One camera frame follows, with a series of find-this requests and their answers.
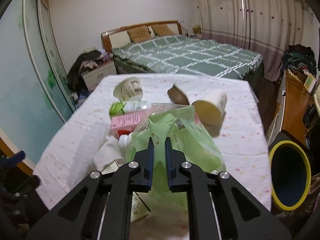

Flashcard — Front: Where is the pile of dark clothes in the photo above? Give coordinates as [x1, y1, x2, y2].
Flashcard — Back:
[67, 49, 109, 97]

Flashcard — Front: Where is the yellow rimmed trash bin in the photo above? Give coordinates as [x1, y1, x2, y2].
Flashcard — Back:
[269, 140, 311, 211]

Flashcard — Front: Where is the orange wooden cabinet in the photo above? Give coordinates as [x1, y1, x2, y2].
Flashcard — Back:
[266, 70, 313, 146]

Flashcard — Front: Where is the white cup yellow inside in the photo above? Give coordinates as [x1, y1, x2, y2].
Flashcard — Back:
[191, 89, 227, 126]

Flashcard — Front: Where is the white tissue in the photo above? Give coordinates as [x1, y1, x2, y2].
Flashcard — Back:
[93, 136, 124, 172]

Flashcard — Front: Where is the clothes pile on cabinet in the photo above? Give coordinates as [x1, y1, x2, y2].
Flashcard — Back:
[280, 44, 317, 76]

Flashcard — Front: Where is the left brown pillow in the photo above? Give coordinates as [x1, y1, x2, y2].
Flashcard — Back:
[127, 25, 152, 43]

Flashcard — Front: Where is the yellow tissue box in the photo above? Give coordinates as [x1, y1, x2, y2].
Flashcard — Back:
[193, 24, 202, 35]

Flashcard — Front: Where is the bed with green quilt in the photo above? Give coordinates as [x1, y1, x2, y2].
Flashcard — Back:
[101, 21, 264, 87]

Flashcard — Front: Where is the brown pillow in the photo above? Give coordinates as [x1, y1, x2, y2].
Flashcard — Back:
[151, 24, 175, 37]
[127, 25, 152, 43]

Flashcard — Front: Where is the white printed paper cup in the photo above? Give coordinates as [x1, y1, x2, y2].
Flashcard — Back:
[113, 77, 143, 101]

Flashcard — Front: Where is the green white bottle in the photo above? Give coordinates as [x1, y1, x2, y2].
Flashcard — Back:
[109, 100, 151, 117]

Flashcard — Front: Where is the white bottle with cap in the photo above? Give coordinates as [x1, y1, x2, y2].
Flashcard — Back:
[118, 133, 132, 154]

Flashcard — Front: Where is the sliding wardrobe door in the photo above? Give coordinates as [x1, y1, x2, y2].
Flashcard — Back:
[1, 0, 75, 164]

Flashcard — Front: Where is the brown small container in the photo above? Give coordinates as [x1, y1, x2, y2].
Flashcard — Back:
[167, 84, 190, 105]

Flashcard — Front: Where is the striped pink curtain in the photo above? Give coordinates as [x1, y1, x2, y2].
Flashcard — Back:
[195, 0, 319, 81]

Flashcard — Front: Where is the right brown pillow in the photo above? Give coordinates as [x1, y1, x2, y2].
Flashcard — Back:
[151, 24, 175, 37]

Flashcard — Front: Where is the white dotted table cloth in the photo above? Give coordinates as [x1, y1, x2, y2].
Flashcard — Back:
[34, 74, 271, 208]

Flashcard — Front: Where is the white nightstand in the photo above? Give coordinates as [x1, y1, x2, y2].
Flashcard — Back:
[81, 60, 117, 93]

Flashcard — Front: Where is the pink carton box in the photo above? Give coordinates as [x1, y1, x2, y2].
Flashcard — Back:
[110, 110, 151, 139]

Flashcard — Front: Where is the green plastic wrapper bag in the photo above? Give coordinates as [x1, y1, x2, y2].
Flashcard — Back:
[126, 103, 226, 215]

